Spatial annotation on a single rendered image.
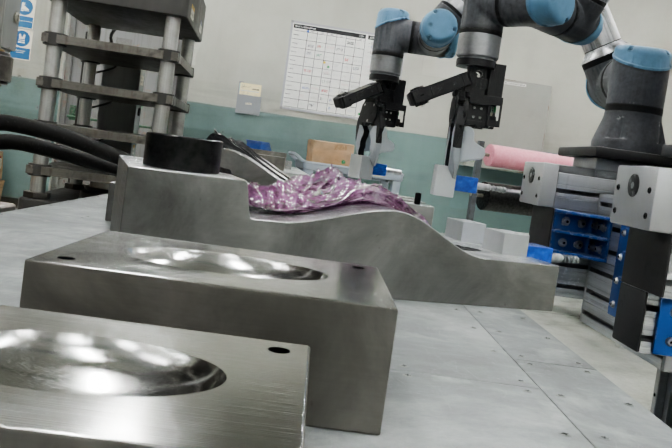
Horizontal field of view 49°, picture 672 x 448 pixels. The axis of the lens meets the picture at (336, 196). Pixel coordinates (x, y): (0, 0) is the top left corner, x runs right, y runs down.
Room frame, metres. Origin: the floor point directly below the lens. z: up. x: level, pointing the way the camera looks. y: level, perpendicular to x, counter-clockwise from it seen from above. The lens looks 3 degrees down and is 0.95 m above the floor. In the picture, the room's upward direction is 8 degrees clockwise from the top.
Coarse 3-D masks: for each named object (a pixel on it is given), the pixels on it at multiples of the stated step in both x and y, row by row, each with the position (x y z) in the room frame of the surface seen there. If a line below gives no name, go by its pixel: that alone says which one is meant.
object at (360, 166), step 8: (352, 160) 1.74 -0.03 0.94; (360, 160) 1.71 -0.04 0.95; (368, 160) 1.72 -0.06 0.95; (352, 168) 1.74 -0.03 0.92; (360, 168) 1.71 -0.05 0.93; (368, 168) 1.72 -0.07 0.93; (376, 168) 1.74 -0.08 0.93; (384, 168) 1.75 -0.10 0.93; (352, 176) 1.73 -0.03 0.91; (360, 176) 1.71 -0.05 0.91; (368, 176) 1.72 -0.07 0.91
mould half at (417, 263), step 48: (144, 192) 0.72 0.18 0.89; (192, 192) 0.73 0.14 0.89; (240, 192) 0.75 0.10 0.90; (192, 240) 0.73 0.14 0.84; (240, 240) 0.75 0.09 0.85; (288, 240) 0.76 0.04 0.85; (336, 240) 0.78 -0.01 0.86; (384, 240) 0.80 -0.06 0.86; (432, 240) 0.82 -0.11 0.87; (432, 288) 0.82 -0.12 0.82; (480, 288) 0.84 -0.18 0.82; (528, 288) 0.86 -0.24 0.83
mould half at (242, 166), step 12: (228, 156) 1.14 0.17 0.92; (240, 156) 1.14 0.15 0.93; (228, 168) 1.14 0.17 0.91; (240, 168) 1.14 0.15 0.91; (252, 168) 1.14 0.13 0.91; (264, 168) 1.15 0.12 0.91; (276, 168) 1.36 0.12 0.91; (252, 180) 1.14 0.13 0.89; (264, 180) 1.14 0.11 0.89; (276, 180) 1.14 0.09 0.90; (108, 192) 1.13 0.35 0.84; (108, 204) 1.13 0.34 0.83; (408, 204) 1.14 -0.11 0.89; (420, 204) 1.16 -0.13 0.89; (108, 216) 1.13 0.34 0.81; (432, 216) 1.15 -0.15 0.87
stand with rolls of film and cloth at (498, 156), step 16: (480, 144) 6.65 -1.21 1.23; (480, 160) 6.65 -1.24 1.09; (496, 160) 6.63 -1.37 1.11; (512, 160) 6.67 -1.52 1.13; (528, 160) 6.72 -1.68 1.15; (544, 160) 6.77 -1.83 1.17; (560, 160) 6.84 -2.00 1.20; (480, 192) 6.75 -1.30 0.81; (496, 192) 6.61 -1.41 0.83; (512, 192) 6.67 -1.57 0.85; (480, 208) 6.71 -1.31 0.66; (496, 208) 6.66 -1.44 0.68; (512, 208) 6.69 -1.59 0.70; (528, 208) 6.72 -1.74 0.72
